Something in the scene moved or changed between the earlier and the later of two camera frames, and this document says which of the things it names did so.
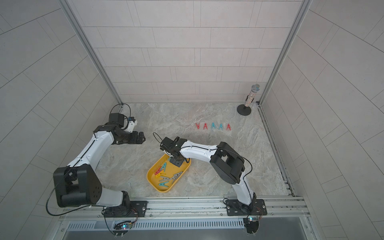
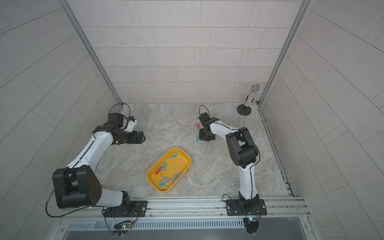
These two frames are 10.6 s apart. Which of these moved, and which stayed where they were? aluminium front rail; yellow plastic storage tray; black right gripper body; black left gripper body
Moved: black right gripper body
Stayed: aluminium front rail; black left gripper body; yellow plastic storage tray
